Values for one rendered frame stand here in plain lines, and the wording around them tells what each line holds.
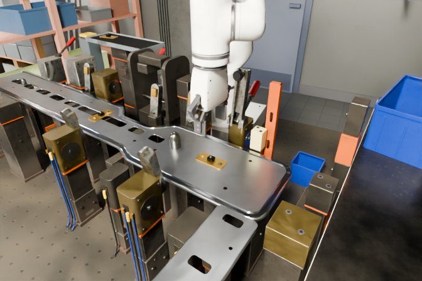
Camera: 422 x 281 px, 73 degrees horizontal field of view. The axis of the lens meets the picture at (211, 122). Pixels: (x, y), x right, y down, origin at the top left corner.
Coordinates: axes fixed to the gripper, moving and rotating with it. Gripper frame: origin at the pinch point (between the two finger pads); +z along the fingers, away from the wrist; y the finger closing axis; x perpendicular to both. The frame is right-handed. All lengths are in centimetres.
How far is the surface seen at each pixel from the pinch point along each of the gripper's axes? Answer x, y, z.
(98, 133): -37.5, 8.0, 12.2
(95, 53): -92, -33, 5
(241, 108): 1.3, -13.6, 1.2
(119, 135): -30.8, 5.4, 11.9
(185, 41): -225, -268, 66
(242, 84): 0.3, -15.6, -5.1
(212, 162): 1.0, 0.8, 11.7
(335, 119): -4, -242, 112
